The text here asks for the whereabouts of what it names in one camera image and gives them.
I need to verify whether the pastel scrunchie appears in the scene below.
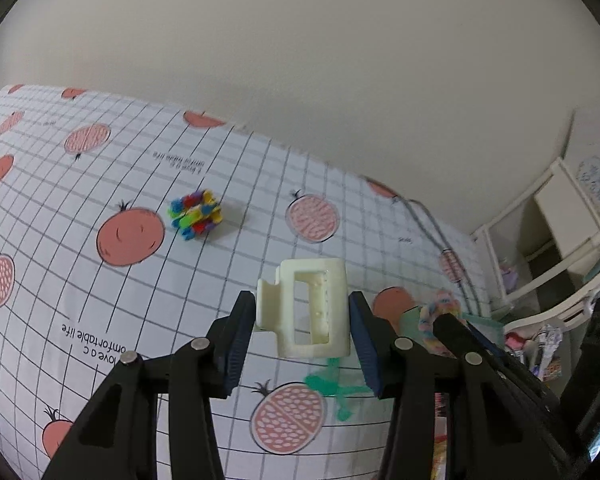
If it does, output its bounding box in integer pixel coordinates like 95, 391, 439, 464
417, 290, 463, 358

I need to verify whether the black cable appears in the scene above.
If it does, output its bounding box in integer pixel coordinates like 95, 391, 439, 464
395, 197, 486, 306

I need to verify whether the white shelf organizer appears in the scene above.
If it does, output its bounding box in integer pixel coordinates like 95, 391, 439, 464
470, 105, 600, 333

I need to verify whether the crumpled white paper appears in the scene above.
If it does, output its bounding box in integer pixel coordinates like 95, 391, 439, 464
535, 322, 563, 361

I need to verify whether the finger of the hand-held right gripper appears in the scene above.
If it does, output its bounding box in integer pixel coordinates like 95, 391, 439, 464
436, 312, 581, 466
462, 321, 511, 366

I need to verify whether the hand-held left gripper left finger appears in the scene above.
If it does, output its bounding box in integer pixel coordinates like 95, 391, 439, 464
40, 290, 257, 480

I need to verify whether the cream hair claw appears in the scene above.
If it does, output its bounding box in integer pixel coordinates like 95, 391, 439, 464
256, 257, 352, 359

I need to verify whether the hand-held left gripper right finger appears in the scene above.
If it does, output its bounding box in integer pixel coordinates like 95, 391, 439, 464
347, 291, 551, 480

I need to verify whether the pomegranate print grid tablecloth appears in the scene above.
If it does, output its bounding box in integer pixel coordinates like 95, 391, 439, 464
0, 84, 496, 480

